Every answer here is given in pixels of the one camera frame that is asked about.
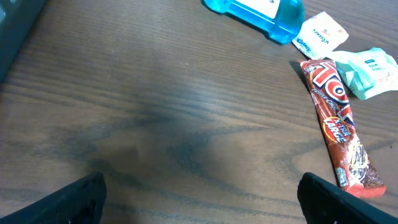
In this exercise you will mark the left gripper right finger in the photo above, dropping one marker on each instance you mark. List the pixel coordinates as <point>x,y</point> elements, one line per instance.
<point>323,202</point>

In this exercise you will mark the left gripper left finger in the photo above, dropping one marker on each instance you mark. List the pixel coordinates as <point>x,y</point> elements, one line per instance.
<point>80,202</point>

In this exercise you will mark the orange chocolate bar wrapper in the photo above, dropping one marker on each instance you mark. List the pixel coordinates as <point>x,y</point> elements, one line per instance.
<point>355,172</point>

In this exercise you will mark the teal wet wipes pack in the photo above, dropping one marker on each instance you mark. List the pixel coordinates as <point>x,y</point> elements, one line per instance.
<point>368,73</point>

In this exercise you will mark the small orange snack box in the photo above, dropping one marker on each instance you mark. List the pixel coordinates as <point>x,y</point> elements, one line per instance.
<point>320,35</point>

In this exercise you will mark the blue mouthwash bottle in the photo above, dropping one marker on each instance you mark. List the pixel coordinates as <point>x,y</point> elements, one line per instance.
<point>281,19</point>

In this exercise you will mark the grey plastic shopping basket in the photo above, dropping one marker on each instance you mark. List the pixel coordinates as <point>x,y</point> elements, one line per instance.
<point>17,17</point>

